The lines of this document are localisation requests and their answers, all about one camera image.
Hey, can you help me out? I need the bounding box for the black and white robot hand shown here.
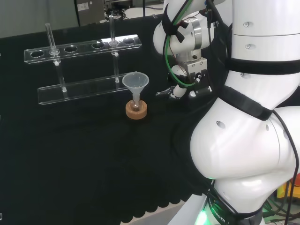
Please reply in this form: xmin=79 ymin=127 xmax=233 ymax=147
xmin=156 ymin=65 xmax=214 ymax=100

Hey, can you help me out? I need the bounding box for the translucent plastic funnel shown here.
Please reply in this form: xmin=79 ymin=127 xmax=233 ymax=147
xmin=121 ymin=72 xmax=150 ymax=104

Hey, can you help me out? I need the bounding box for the clear acrylic funnel stand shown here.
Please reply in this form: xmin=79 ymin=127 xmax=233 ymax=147
xmin=23 ymin=15 xmax=143 ymax=106

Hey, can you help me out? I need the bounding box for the yellow stop button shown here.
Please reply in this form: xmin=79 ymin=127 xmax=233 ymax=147
xmin=276 ymin=180 xmax=296 ymax=200

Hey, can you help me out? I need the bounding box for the black bench cloth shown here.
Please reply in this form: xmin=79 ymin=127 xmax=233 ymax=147
xmin=0 ymin=14 xmax=225 ymax=225

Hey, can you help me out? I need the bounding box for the grey background cabinet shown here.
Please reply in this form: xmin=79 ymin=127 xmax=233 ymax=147
xmin=74 ymin=0 xmax=105 ymax=27

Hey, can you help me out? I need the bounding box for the silver wrist mount block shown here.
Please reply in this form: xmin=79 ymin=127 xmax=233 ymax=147
xmin=177 ymin=57 xmax=208 ymax=76

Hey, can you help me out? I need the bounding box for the green cable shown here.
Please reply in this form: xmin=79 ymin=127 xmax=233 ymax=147
xmin=164 ymin=0 xmax=200 ymax=89

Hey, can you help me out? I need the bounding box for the black cable bundle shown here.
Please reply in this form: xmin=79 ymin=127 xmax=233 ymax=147
xmin=203 ymin=0 xmax=235 ymax=73

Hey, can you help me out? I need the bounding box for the brown cork ring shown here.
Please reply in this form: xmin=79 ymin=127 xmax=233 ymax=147
xmin=125 ymin=99 xmax=149 ymax=121

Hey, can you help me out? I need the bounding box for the thin black cable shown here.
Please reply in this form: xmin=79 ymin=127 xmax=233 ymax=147
xmin=271 ymin=109 xmax=300 ymax=225

